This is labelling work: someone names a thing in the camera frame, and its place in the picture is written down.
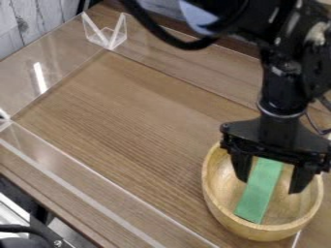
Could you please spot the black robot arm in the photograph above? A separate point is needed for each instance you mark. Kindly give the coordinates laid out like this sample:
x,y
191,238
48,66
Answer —
x,y
291,31

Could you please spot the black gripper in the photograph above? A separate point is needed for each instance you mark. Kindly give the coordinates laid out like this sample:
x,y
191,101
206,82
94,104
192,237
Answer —
x,y
277,136

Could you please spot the green rectangular block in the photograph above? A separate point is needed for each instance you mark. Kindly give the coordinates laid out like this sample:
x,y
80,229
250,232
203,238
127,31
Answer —
x,y
254,202

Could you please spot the wooden bowl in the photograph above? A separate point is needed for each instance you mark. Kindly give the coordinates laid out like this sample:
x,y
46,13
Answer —
x,y
290,210

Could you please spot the black metal bracket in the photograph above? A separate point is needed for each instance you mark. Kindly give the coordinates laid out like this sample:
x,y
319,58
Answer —
x,y
50,238

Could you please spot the clear acrylic corner bracket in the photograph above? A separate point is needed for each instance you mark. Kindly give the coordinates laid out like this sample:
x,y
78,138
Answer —
x,y
108,38

